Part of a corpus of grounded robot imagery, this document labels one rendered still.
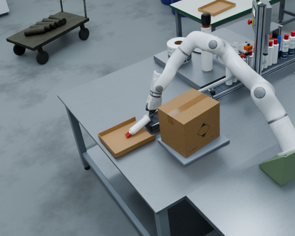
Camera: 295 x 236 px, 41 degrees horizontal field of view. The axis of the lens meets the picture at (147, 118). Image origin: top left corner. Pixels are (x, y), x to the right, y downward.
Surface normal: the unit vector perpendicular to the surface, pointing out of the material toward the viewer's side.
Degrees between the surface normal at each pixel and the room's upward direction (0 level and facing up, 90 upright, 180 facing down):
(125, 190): 0
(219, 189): 0
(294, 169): 90
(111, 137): 0
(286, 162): 90
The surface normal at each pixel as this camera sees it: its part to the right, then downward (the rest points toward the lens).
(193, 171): -0.11, -0.79
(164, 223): 0.52, 0.47
